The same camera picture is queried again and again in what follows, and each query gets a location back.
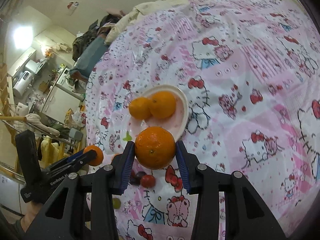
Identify white cabinet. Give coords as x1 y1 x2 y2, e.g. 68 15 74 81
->
41 86 80 124

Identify blue grey pillow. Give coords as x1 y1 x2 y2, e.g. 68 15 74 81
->
69 36 108 82

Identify medium orange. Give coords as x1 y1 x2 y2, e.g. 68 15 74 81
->
129 97 151 120

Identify left hand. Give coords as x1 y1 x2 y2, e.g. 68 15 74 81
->
20 201 43 232

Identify green lime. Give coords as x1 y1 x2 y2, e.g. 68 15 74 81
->
112 197 121 210

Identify white washing machine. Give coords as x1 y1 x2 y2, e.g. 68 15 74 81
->
56 67 84 101

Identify hello kitty pink bedsheet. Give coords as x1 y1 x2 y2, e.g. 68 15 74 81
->
86 0 319 235

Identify small mandarin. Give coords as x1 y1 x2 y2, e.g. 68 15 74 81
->
83 145 104 166

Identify dark plum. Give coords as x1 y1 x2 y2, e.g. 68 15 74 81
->
129 170 146 186

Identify dark clothes pile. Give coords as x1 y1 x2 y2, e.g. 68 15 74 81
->
72 11 124 62

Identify pink white plate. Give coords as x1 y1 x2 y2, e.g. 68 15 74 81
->
121 85 189 141

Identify large orange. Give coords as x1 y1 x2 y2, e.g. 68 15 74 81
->
150 91 176 119

